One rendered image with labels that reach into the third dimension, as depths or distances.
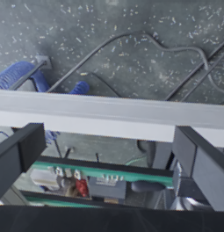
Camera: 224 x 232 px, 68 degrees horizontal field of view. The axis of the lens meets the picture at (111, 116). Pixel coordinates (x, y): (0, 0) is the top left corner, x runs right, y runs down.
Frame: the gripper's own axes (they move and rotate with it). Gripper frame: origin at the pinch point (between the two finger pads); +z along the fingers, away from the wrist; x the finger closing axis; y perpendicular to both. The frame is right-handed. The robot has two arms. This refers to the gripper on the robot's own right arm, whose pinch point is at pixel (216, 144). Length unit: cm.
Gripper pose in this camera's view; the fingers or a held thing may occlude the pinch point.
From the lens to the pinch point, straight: 41.6
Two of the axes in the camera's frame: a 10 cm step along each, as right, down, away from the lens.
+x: 9.9, 0.8, -1.1
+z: 0.3, -9.3, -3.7
